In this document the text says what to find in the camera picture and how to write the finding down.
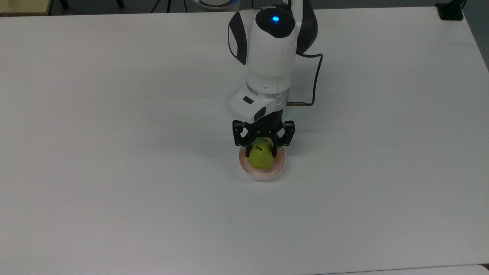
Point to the black camera stand pole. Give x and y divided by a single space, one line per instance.
450 10

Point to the pink plastic bowl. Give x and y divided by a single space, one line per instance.
267 175

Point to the black chair leg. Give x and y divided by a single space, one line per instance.
120 3
64 4

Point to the green pear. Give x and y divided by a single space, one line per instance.
261 158

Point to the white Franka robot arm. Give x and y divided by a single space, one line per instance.
267 57

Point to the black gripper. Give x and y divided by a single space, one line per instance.
267 128

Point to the black tripod legs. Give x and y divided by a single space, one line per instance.
168 4

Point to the wooden table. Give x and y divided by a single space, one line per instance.
23 5

